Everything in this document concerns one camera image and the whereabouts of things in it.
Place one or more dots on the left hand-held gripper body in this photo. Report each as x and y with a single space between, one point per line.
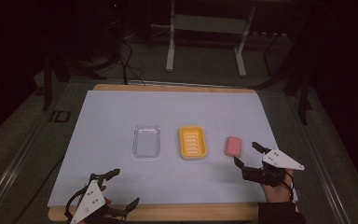
88 199

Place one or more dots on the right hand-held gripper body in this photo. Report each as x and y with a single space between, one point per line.
281 161

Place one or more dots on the pink soap bar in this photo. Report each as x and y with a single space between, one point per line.
233 146

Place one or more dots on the person's left hand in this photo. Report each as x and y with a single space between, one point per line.
108 203

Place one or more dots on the person's right hand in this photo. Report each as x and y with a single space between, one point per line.
278 194

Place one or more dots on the clear plastic soap dish lid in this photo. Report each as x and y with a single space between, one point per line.
146 141

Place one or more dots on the yellow soap dish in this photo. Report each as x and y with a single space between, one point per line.
193 143

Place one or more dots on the pale blue table mat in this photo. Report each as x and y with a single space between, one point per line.
112 118

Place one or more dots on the black tripod stand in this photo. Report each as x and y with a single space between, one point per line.
296 77

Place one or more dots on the white metal stand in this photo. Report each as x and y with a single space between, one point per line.
209 23

